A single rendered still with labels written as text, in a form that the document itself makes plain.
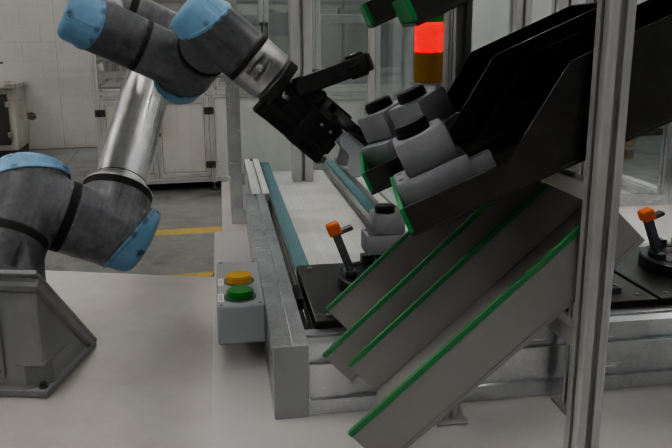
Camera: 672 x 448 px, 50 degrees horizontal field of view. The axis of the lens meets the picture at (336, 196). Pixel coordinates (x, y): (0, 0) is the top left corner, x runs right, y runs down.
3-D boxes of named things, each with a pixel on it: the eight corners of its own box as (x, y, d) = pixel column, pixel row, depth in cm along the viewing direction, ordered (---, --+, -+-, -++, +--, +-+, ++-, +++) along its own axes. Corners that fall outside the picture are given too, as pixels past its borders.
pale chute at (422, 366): (385, 468, 60) (347, 434, 59) (378, 391, 72) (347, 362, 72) (646, 240, 55) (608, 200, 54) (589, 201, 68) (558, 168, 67)
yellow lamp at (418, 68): (417, 83, 119) (418, 53, 118) (410, 81, 124) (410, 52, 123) (446, 82, 120) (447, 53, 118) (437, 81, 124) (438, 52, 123)
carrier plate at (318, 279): (315, 335, 95) (315, 320, 94) (296, 276, 118) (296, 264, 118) (487, 323, 99) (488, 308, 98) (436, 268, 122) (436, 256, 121)
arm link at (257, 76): (266, 38, 101) (270, 38, 93) (290, 59, 102) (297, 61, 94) (232, 79, 101) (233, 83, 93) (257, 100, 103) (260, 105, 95)
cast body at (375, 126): (397, 168, 74) (369, 107, 73) (371, 174, 78) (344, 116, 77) (446, 135, 79) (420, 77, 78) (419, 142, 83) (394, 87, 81)
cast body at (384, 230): (366, 256, 104) (366, 209, 103) (360, 247, 108) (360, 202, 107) (422, 253, 105) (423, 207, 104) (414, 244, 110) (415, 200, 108)
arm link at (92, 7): (75, -38, 135) (82, -29, 91) (130, -11, 139) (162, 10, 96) (51, 19, 136) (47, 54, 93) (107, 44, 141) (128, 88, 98)
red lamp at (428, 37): (418, 52, 118) (419, 22, 117) (410, 52, 122) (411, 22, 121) (447, 52, 118) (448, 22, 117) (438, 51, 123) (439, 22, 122)
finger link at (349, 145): (377, 198, 100) (327, 156, 101) (404, 166, 100) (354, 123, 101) (375, 198, 97) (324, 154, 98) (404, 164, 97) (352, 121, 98)
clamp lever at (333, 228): (344, 273, 105) (326, 227, 103) (342, 269, 107) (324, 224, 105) (367, 263, 106) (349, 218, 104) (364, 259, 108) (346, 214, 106)
